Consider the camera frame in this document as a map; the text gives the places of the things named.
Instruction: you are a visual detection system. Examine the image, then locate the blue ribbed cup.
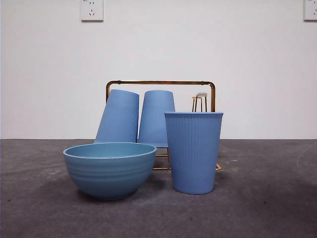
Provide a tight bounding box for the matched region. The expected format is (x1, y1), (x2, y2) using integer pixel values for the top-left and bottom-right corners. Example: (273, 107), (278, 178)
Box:
(93, 88), (139, 144)
(137, 90), (176, 148)
(163, 111), (225, 195)

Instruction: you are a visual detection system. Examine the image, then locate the blue ceramic bowl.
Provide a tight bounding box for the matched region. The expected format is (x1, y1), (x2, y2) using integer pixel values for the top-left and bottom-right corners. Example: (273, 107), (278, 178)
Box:
(62, 142), (158, 201)

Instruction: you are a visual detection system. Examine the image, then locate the gold wire cup rack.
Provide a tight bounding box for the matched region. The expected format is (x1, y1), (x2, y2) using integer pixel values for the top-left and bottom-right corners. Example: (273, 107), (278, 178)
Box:
(105, 79), (222, 172)

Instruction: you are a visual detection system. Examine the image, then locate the white wall socket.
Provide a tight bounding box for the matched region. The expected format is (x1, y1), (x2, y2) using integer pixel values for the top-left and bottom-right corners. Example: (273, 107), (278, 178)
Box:
(80, 0), (104, 22)
(303, 0), (317, 21)

